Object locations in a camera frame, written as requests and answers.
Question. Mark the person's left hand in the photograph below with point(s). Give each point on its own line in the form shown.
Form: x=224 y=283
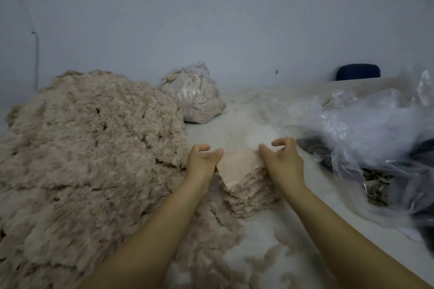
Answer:
x=202 y=163

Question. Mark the person's right hand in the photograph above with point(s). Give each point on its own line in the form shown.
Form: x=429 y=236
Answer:
x=285 y=163

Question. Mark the stack of sorted beige pieces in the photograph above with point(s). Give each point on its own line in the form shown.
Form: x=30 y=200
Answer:
x=251 y=190

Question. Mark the beige scrap strips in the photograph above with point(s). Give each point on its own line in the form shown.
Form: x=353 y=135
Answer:
x=210 y=238

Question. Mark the large pile beige fabric scraps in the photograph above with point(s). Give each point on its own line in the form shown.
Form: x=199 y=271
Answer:
x=81 y=170

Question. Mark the person's left forearm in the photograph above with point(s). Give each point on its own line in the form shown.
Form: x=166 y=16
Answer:
x=146 y=245

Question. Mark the person's right forearm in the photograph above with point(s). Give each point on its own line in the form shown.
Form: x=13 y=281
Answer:
x=356 y=245

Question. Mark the clear bag of beige scraps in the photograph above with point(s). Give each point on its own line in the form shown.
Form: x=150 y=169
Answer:
x=193 y=92

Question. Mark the large clear plastic bag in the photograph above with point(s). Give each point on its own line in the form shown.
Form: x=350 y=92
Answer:
x=376 y=140

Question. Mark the blue chair back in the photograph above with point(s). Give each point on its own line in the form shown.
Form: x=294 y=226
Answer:
x=358 y=72

